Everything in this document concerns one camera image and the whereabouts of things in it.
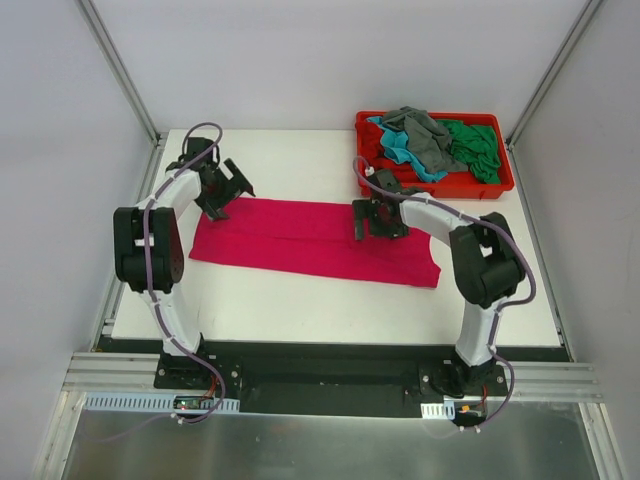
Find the teal t shirt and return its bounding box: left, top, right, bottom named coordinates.
left=366, top=116, right=448, bottom=183

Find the red plastic bin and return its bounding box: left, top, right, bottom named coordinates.
left=354, top=110, right=515, bottom=200

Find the magenta t shirt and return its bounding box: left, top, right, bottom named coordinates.
left=189, top=198, right=441, bottom=289

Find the left white cable duct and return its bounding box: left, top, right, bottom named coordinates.
left=84, top=393, right=240, bottom=415

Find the white cable duct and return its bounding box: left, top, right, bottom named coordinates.
left=84, top=393, right=240, bottom=415
left=420, top=399, right=456, bottom=421

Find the aluminium frame post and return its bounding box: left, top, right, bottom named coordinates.
left=75, top=0, right=161, bottom=145
left=506, top=0, right=606, bottom=149

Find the right aluminium frame post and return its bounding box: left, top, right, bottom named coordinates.
left=506, top=0, right=606, bottom=149

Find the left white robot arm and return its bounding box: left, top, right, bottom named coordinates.
left=113, top=137, right=254, bottom=389

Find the grey t shirt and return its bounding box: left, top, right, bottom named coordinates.
left=381, top=106, right=469, bottom=174

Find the green t shirt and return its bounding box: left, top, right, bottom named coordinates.
left=439, top=119, right=502, bottom=185

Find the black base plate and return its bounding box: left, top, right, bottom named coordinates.
left=97, top=338, right=516, bottom=416

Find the right white cable duct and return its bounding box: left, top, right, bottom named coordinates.
left=420, top=399, right=456, bottom=421

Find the left aluminium frame post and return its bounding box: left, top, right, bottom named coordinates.
left=75, top=0, right=161, bottom=145

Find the red t shirt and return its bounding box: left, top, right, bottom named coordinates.
left=355, top=120, right=425, bottom=183

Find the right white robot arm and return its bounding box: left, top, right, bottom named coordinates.
left=352, top=167, right=535, bottom=395

